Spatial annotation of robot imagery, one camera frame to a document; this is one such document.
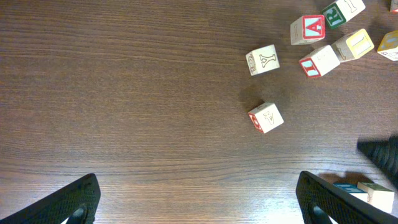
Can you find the plain Y wooden block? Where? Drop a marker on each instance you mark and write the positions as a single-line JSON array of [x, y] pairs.
[[262, 60]]

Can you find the red bottomed far block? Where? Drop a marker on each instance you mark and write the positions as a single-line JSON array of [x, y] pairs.
[[394, 6]]

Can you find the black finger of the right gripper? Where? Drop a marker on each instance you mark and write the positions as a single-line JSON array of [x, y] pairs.
[[383, 154]]

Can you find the number 2 wooden block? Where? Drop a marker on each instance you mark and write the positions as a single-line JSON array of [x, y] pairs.
[[388, 46]]

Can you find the yellow framed I block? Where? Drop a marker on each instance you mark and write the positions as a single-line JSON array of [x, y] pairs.
[[353, 46]]

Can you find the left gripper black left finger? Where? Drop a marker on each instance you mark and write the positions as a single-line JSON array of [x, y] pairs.
[[76, 202]]

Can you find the blue framed wooden block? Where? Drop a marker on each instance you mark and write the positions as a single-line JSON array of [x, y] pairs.
[[354, 191]]

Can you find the green framed wooden block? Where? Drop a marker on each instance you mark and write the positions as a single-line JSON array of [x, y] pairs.
[[340, 12]]

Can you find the red sided wooden block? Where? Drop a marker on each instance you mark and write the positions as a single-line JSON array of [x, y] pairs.
[[266, 117]]

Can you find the red framed A block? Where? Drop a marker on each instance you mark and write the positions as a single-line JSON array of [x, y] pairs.
[[307, 29]]

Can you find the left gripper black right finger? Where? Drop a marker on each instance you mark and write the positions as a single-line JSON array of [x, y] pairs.
[[322, 202]]

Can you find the elephant wooden block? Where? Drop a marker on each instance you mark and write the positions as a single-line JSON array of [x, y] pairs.
[[379, 196]]

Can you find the plain I wooden block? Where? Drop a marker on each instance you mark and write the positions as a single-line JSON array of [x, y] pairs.
[[319, 62]]

